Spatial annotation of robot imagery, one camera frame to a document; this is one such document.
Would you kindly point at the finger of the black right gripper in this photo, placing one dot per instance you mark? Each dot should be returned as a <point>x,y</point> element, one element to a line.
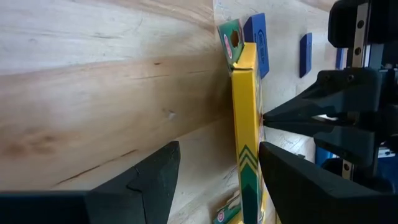
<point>345,140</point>
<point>342,93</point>

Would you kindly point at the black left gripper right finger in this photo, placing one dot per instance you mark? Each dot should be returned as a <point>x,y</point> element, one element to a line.
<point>311,196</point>

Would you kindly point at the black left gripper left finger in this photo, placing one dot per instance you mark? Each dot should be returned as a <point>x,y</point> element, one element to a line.
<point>124,202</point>

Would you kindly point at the blue rectangular eraser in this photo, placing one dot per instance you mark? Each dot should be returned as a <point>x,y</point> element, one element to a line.
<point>258,40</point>
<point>306,56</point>

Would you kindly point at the yellow green crayon box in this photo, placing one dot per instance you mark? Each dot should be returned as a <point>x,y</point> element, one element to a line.
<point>245,109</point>

